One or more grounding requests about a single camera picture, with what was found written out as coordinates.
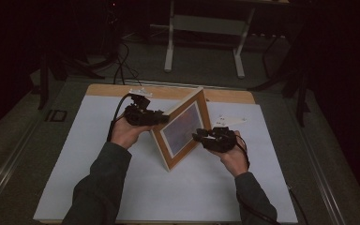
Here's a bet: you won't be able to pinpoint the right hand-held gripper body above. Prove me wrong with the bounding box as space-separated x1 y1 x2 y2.
201 114 248 154

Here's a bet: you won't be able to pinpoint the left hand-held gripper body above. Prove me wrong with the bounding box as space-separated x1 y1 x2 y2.
124 88 158 127

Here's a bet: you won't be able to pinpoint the wooden picture frame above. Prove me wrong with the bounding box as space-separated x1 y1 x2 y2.
149 86 213 173

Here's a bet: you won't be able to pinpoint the person's left hand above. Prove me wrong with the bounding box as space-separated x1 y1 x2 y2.
110 114 153 150

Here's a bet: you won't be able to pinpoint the person's right hand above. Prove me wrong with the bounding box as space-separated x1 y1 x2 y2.
210 130 250 178

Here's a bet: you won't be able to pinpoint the metal strip behind table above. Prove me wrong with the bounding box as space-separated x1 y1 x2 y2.
122 79 249 92

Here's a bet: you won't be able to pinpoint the white table sheet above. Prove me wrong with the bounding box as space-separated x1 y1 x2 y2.
32 94 299 224

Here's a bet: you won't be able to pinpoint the black metal stand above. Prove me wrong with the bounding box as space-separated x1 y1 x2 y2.
37 51 108 111
247 36 312 128

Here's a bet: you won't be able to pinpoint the dark power strip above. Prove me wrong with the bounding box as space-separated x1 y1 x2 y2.
250 32 287 40

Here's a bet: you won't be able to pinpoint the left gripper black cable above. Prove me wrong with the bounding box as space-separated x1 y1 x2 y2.
106 92 134 143

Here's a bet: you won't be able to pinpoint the black floor cables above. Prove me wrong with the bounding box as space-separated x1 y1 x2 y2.
112 39 143 86

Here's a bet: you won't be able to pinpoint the black floor bracket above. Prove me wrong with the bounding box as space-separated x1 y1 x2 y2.
44 109 68 123

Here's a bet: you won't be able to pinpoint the white metal desk frame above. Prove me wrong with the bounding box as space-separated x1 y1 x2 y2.
163 0 258 80

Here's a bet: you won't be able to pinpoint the metal floor rail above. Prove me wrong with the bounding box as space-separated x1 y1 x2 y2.
0 116 46 217
284 97 349 225

